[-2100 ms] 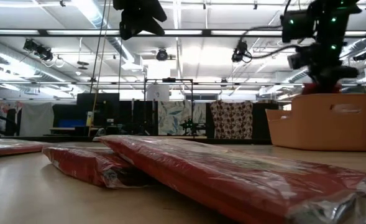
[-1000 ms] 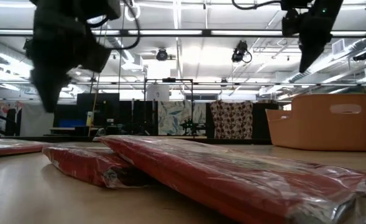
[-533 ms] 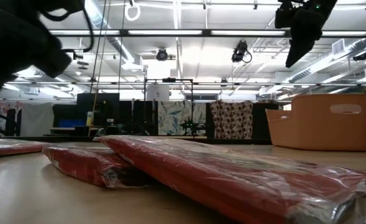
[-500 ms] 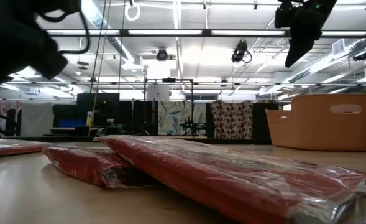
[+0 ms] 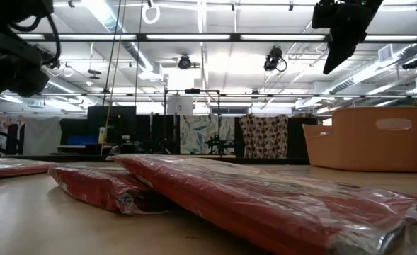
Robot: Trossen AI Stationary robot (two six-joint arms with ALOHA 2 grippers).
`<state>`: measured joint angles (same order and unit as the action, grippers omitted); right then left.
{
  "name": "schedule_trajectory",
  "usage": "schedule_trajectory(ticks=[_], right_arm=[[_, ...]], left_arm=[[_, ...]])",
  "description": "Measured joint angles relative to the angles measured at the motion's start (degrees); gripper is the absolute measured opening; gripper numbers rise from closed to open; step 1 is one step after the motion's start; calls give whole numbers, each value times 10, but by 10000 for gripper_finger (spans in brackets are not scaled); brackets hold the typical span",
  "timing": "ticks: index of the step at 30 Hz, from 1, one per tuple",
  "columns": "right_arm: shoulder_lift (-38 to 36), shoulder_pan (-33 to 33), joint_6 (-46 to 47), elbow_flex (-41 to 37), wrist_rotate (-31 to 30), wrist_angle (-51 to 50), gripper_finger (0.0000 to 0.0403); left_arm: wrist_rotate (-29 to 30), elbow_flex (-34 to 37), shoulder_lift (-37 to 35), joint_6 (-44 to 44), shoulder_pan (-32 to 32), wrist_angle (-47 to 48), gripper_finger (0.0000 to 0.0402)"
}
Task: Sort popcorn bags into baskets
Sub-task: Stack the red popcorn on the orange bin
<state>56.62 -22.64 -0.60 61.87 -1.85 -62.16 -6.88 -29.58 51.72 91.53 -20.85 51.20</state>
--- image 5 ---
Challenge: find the brown dotted fabric panel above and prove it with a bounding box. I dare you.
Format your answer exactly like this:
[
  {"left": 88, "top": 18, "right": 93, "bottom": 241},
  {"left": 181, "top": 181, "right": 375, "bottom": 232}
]
[{"left": 239, "top": 114, "right": 289, "bottom": 159}]

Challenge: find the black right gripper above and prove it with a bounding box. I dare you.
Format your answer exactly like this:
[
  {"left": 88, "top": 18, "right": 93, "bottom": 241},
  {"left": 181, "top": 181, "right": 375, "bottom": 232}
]
[{"left": 312, "top": 0, "right": 384, "bottom": 75}]

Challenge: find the grey cloth cover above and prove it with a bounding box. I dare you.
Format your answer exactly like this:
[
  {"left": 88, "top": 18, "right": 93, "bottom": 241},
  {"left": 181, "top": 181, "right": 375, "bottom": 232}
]
[{"left": 23, "top": 116, "right": 62, "bottom": 156}]

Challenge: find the black metal rig frame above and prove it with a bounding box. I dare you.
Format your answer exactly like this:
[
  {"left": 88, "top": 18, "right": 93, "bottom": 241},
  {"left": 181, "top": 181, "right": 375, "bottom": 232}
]
[{"left": 163, "top": 88, "right": 222, "bottom": 155}]

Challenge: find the white cable ring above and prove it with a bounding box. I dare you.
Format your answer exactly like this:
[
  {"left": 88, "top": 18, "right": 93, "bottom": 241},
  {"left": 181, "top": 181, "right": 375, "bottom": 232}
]
[{"left": 141, "top": 2, "right": 161, "bottom": 26}]

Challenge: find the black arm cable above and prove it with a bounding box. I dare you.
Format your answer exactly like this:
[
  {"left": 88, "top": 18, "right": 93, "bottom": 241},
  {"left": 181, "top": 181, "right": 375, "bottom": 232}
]
[{"left": 9, "top": 13, "right": 62, "bottom": 69}]

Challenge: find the black hanging camera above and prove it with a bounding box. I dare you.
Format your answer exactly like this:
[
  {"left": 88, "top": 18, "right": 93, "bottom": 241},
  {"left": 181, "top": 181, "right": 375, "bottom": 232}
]
[
  {"left": 263, "top": 45, "right": 288, "bottom": 73},
  {"left": 177, "top": 55, "right": 193, "bottom": 70}
]

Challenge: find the orange plastic basket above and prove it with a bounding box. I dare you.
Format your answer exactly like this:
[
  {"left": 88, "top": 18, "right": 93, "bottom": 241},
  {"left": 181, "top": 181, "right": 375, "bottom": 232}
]
[{"left": 302, "top": 106, "right": 417, "bottom": 174}]

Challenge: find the red popcorn bag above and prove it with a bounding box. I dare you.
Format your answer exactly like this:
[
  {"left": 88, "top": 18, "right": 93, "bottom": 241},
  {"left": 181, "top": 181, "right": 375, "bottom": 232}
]
[
  {"left": 0, "top": 157, "right": 53, "bottom": 179},
  {"left": 48, "top": 166, "right": 173, "bottom": 215},
  {"left": 112, "top": 154, "right": 417, "bottom": 255}
]

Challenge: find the black overhead frame bar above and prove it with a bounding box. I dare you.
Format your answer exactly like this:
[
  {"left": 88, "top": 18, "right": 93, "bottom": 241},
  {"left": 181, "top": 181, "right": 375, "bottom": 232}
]
[{"left": 16, "top": 33, "right": 417, "bottom": 44}]

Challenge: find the leaf pattern fabric panel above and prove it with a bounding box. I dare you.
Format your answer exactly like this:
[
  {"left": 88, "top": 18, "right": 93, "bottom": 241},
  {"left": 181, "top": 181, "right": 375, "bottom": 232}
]
[{"left": 179, "top": 114, "right": 236, "bottom": 155}]

